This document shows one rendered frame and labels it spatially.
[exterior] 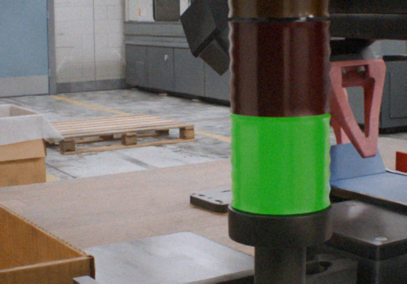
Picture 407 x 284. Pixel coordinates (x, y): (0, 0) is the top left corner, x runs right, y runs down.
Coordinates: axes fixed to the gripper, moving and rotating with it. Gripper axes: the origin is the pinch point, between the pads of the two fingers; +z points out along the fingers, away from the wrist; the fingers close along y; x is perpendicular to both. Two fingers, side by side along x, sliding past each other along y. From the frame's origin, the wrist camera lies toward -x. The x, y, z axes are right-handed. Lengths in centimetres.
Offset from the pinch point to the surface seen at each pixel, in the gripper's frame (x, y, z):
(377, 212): -5.8, 6.6, 6.1
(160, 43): 497, -817, -405
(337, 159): -1.2, -0.7, -0.1
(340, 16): -8.6, 12.8, -5.8
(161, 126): 303, -544, -196
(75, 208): -7.7, -38.6, -9.3
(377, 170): 2.5, -0.7, 1.5
